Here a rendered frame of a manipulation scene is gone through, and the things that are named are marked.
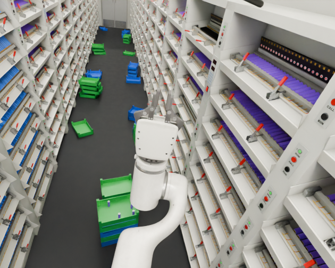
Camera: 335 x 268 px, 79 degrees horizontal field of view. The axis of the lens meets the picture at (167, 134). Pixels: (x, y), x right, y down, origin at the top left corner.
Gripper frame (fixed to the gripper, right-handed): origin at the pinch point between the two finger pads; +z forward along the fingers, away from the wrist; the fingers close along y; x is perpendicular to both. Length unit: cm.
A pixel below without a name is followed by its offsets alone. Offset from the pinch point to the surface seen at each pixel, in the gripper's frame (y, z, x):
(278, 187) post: 44, -26, -10
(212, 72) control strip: 25, 0, -74
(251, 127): 42, -17, -41
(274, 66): 46, 10, -50
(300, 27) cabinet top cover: 36.0, 22.7, -23.1
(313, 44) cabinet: 53, 21, -40
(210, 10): 23, 36, -136
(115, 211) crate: -22, -120, -75
